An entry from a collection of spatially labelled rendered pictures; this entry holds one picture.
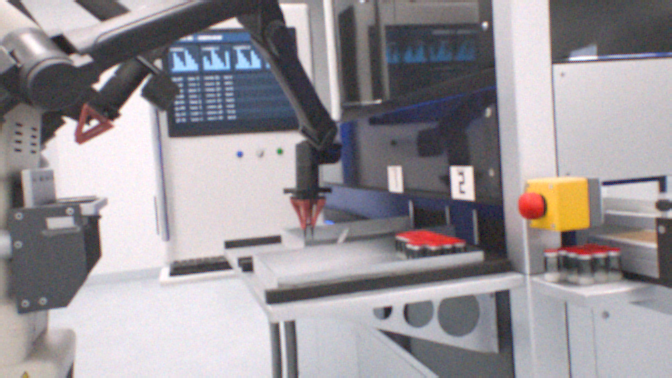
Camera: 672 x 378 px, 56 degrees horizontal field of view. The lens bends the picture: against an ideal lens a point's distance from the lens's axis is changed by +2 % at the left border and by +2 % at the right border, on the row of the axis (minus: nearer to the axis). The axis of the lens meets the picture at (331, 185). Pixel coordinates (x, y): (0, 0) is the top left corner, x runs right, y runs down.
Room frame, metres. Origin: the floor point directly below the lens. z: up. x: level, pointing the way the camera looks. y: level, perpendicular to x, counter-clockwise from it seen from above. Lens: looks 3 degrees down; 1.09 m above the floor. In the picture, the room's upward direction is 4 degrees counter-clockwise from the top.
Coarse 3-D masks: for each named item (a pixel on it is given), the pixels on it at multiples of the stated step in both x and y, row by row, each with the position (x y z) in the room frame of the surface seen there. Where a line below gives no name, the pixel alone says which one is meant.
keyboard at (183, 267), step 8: (208, 256) 1.75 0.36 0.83; (216, 256) 1.73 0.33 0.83; (224, 256) 1.72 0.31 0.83; (176, 264) 1.65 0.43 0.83; (184, 264) 1.64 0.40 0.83; (192, 264) 1.63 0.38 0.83; (200, 264) 1.63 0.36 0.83; (208, 264) 1.63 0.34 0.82; (216, 264) 1.64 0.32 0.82; (224, 264) 1.64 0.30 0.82; (176, 272) 1.60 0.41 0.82; (184, 272) 1.61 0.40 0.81; (192, 272) 1.61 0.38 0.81; (200, 272) 1.62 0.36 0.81
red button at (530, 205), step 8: (528, 192) 0.89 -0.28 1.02; (536, 192) 0.89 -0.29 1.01; (520, 200) 0.90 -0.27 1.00; (528, 200) 0.88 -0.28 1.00; (536, 200) 0.88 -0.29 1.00; (520, 208) 0.90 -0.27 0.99; (528, 208) 0.88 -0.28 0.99; (536, 208) 0.88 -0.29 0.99; (528, 216) 0.89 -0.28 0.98; (536, 216) 0.88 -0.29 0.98
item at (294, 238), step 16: (336, 224) 1.56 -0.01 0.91; (352, 224) 1.58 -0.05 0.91; (368, 224) 1.59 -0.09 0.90; (384, 224) 1.60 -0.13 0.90; (400, 224) 1.61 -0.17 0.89; (288, 240) 1.45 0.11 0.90; (304, 240) 1.29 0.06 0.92; (320, 240) 1.29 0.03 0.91; (336, 240) 1.30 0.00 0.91; (352, 240) 1.31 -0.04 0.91
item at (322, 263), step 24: (384, 240) 1.24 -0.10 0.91; (264, 264) 1.04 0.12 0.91; (288, 264) 1.18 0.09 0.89; (312, 264) 1.19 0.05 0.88; (336, 264) 1.17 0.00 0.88; (360, 264) 1.15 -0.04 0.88; (384, 264) 0.96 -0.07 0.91; (408, 264) 0.97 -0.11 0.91; (432, 264) 0.98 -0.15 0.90; (456, 264) 1.00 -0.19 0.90
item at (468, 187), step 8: (456, 168) 1.16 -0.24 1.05; (464, 168) 1.13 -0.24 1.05; (472, 168) 1.10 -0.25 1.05; (456, 176) 1.16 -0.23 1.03; (464, 176) 1.13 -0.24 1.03; (472, 176) 1.10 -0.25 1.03; (456, 184) 1.17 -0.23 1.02; (464, 184) 1.13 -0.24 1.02; (472, 184) 1.11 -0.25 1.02; (456, 192) 1.17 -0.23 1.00; (472, 192) 1.11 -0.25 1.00; (472, 200) 1.11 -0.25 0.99
